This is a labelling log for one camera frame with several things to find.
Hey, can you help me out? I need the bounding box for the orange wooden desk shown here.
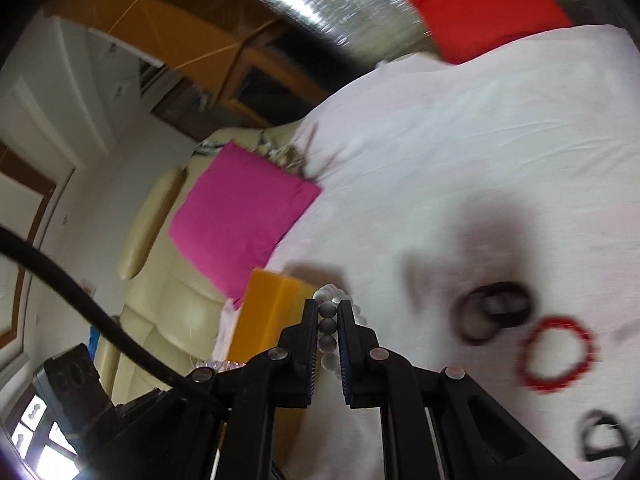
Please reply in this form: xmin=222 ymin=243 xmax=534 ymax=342
xmin=45 ymin=0 xmax=283 ymax=88

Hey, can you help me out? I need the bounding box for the clear crystal bracelet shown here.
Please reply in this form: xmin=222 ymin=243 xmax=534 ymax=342
xmin=192 ymin=357 xmax=246 ymax=374

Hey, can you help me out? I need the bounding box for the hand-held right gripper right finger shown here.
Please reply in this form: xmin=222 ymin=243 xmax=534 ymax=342
xmin=336 ymin=303 xmax=583 ymax=480

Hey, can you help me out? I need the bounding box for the white bead bracelet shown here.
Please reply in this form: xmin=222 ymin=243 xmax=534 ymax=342
xmin=315 ymin=284 xmax=369 ymax=377

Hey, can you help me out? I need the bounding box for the wooden cabinet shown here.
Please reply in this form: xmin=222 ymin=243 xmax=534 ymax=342
xmin=212 ymin=15 xmax=333 ymax=128

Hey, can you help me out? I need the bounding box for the red bead bracelet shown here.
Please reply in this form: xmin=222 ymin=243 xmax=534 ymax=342
xmin=517 ymin=316 xmax=600 ymax=392

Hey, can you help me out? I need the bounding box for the red pillow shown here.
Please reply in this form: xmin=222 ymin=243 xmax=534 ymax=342
xmin=387 ymin=0 xmax=574 ymax=66

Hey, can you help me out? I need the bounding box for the black cable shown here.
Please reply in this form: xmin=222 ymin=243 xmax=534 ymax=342
xmin=0 ymin=225 xmax=221 ymax=407

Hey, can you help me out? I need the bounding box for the black bangle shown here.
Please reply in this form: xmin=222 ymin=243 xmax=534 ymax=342
xmin=479 ymin=282 xmax=536 ymax=329
xmin=580 ymin=410 xmax=632 ymax=462
xmin=452 ymin=287 xmax=502 ymax=347

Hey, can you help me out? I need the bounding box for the cream leather sofa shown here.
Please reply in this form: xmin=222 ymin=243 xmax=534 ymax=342
xmin=92 ymin=122 xmax=311 ymax=406

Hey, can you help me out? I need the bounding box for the patterned beige cloth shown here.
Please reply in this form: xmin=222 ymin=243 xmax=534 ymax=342
xmin=257 ymin=127 xmax=316 ymax=183

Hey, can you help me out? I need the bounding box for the orange box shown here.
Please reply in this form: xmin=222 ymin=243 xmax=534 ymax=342
xmin=227 ymin=268 xmax=332 ymax=461

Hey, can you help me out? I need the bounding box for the white bed sheet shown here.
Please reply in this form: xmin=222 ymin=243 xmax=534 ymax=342
xmin=212 ymin=25 xmax=640 ymax=480

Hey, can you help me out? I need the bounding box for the bright window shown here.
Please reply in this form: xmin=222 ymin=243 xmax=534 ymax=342
xmin=9 ymin=392 xmax=82 ymax=480

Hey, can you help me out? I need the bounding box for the pink pillow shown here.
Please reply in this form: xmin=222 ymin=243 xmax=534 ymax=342
xmin=167 ymin=140 xmax=322 ymax=311

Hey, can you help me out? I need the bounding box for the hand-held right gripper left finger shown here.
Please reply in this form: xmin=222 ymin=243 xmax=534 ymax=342
xmin=150 ymin=299 xmax=321 ymax=480

